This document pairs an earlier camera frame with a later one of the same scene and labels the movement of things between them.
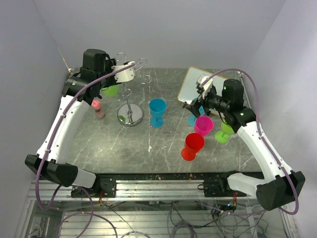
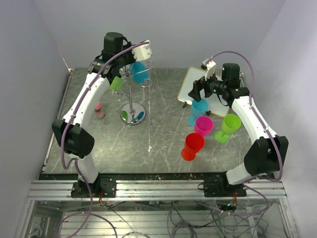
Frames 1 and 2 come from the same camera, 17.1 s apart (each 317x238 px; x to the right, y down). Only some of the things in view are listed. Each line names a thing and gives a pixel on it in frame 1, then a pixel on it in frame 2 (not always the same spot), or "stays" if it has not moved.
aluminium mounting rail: x=135 y=190 stays
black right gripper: x=194 y=105 to x=199 y=85
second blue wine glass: x=191 y=118 stays
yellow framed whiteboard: x=188 y=91 stays
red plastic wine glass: x=193 y=143 stays
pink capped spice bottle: x=96 y=104 stays
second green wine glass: x=223 y=136 stays
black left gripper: x=112 y=82 to x=132 y=59
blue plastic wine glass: x=157 y=107 to x=139 y=72
